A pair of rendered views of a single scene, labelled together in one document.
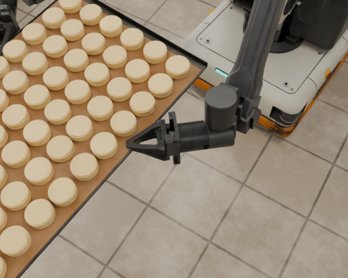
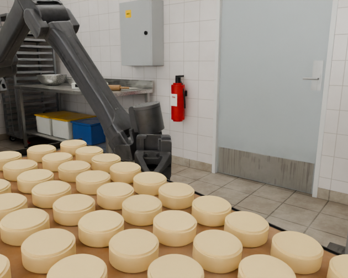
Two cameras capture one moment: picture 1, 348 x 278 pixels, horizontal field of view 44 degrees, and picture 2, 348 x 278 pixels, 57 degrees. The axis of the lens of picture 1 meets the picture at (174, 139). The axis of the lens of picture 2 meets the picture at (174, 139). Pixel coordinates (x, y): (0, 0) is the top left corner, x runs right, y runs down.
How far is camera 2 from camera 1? 0.84 m
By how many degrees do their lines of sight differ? 75
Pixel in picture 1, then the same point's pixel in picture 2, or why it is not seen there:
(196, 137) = not seen: hidden behind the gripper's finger
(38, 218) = (256, 220)
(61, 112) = (82, 198)
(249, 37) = (101, 89)
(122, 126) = (132, 167)
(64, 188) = (209, 201)
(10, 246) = (309, 245)
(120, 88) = (78, 164)
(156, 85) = (91, 151)
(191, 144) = not seen: hidden behind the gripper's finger
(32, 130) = (99, 222)
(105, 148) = (157, 176)
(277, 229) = not seen: outside the picture
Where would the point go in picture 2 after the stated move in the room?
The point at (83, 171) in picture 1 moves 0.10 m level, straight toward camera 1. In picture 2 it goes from (186, 189) to (248, 180)
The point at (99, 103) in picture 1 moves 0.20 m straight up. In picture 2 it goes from (89, 175) to (80, 35)
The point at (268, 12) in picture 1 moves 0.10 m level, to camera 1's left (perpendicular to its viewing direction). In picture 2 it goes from (95, 70) to (79, 71)
